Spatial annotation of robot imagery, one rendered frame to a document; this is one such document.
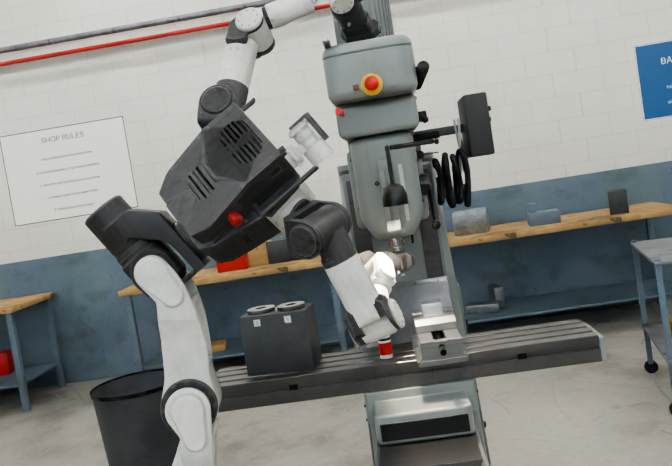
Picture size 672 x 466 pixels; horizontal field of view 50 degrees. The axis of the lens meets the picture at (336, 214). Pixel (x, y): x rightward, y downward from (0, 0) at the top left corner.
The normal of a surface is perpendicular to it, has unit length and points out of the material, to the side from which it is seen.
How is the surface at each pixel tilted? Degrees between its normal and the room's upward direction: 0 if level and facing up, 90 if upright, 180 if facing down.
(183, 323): 115
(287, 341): 90
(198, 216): 74
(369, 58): 90
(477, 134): 90
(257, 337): 90
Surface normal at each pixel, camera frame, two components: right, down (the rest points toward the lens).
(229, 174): -0.45, -0.15
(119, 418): -0.17, 0.14
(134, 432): 0.05, 0.11
